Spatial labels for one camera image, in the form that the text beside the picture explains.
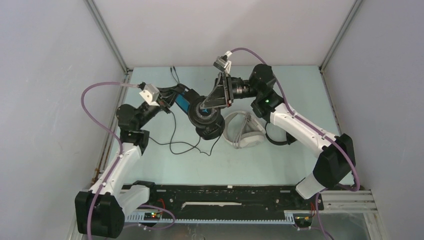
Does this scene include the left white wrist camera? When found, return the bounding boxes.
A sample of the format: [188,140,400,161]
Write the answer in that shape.
[138,82,161,107]

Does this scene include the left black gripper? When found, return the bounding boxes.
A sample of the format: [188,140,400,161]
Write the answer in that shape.
[136,86,183,130]

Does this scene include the white headphones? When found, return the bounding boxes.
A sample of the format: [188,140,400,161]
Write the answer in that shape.
[222,110,266,149]

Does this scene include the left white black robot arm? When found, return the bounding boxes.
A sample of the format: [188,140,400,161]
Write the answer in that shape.
[74,81,186,240]

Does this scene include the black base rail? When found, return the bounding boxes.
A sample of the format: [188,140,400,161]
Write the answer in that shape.
[147,185,324,222]

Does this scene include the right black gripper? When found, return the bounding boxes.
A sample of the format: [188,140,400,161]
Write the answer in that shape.
[199,71,261,111]

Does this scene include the purple cable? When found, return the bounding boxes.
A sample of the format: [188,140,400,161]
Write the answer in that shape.
[80,81,176,240]
[230,47,361,193]

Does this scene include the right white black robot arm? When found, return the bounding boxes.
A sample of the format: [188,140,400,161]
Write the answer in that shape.
[195,61,360,209]

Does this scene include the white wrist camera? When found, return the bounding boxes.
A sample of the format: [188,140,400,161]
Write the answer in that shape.
[213,50,233,74]
[138,82,161,107]

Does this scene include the black blue headphones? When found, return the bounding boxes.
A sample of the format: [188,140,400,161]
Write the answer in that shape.
[175,89,225,141]

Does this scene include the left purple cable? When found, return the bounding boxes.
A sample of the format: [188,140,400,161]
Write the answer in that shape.
[80,81,176,240]

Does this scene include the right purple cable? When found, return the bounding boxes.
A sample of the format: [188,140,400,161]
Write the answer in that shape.
[230,47,361,193]

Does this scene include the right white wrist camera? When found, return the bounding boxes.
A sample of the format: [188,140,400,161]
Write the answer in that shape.
[213,50,233,74]

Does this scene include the black blue headphone cable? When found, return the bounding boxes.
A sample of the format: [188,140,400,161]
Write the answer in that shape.
[147,66,223,157]

